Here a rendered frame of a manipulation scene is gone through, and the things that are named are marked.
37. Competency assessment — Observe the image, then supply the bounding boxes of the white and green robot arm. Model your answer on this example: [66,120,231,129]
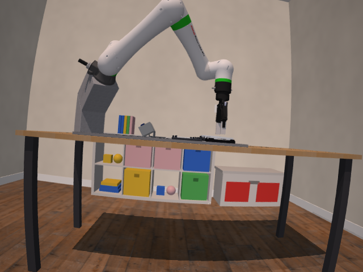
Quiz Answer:
[78,0,234,94]

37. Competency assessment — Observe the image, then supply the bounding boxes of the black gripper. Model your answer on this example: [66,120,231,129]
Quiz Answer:
[216,92,229,135]

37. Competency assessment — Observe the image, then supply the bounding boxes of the grey operator panel with coloured buttons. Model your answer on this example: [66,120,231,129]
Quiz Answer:
[138,122,166,138]

